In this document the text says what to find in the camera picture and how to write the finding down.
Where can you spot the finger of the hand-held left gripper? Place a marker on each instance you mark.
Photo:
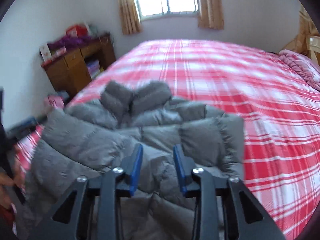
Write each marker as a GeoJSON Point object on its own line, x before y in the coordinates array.
{"type": "Point", "coordinates": [27, 127]}

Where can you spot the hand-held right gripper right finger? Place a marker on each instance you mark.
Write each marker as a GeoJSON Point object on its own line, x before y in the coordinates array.
{"type": "Point", "coordinates": [178, 170]}

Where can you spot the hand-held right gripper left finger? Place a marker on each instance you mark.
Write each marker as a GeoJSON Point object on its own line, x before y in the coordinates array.
{"type": "Point", "coordinates": [136, 170]}

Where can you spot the grey puffer jacket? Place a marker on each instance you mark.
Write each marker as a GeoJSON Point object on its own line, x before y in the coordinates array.
{"type": "Point", "coordinates": [87, 135]}

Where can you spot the pink clothes pile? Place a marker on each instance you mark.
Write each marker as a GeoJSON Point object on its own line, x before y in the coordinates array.
{"type": "Point", "coordinates": [53, 101]}

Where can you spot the person's left hand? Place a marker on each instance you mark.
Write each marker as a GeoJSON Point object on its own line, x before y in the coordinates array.
{"type": "Point", "coordinates": [5, 190]}

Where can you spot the wooden desk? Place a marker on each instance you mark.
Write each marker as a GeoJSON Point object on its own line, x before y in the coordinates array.
{"type": "Point", "coordinates": [67, 67]}

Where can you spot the white printed box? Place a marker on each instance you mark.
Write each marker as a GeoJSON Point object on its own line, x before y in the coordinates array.
{"type": "Point", "coordinates": [45, 52]}

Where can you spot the stack of boxes under desk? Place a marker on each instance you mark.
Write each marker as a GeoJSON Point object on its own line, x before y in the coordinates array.
{"type": "Point", "coordinates": [94, 69]}

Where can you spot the bed with red plaid sheet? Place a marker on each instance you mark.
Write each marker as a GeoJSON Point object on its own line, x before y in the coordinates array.
{"type": "Point", "coordinates": [225, 92]}

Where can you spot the purple cloth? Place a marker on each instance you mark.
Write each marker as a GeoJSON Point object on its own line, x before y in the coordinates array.
{"type": "Point", "coordinates": [70, 41]}

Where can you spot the red gift bag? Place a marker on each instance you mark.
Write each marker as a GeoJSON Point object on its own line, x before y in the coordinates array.
{"type": "Point", "coordinates": [76, 30]}

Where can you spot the tan patterned curtain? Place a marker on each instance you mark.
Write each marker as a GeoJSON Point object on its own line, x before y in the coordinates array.
{"type": "Point", "coordinates": [211, 7]}
{"type": "Point", "coordinates": [128, 10]}

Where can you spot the pink quilt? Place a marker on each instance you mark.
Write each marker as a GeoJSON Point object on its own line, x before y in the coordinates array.
{"type": "Point", "coordinates": [300, 65]}

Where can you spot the cream chair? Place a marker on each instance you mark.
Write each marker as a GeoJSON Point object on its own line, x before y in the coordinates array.
{"type": "Point", "coordinates": [314, 47]}

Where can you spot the tan draped cloth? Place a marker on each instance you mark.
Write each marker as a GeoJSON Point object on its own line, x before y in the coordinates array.
{"type": "Point", "coordinates": [302, 32]}

